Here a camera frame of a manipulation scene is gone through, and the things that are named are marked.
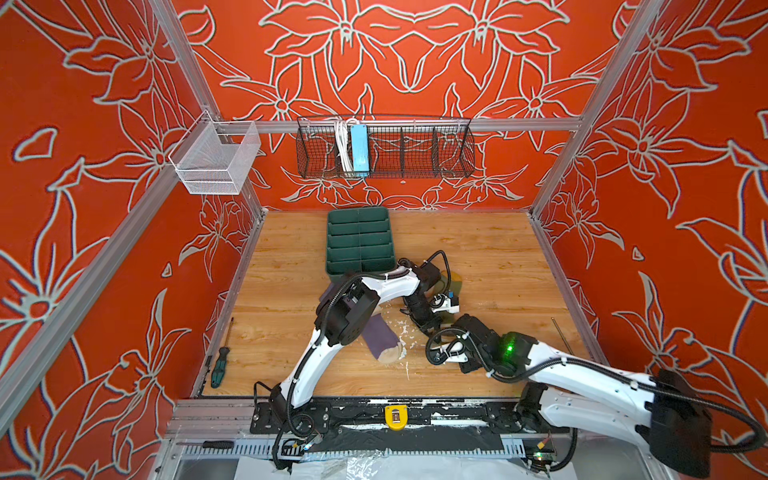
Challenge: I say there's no black wire wall basket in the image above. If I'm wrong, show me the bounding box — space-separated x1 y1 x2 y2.
296 115 476 180

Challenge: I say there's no green striped sock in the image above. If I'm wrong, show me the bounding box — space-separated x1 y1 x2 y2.
434 270 463 298

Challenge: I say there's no green handled screwdriver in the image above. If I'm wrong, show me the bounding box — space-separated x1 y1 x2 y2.
210 346 230 389

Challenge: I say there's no metal hex key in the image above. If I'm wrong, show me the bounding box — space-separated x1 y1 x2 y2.
551 317 574 355

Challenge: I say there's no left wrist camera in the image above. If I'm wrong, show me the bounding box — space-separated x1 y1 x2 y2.
431 292 460 314

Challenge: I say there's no white cable bundle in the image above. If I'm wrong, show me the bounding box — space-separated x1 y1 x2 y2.
333 119 354 175

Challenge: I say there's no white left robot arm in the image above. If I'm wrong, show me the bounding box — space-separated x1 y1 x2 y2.
269 259 442 422

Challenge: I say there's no light blue box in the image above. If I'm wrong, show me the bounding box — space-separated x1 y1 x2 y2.
349 123 370 177

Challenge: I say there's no purple sock beige toe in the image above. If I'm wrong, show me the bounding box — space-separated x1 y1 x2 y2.
362 314 406 365

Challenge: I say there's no clear plastic wall bin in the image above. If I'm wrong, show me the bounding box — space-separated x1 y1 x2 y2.
169 112 261 195

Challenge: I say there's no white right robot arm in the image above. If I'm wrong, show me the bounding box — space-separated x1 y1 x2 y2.
422 314 767 478

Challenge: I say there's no green plastic divider tray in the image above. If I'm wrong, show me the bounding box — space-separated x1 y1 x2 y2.
325 206 397 282

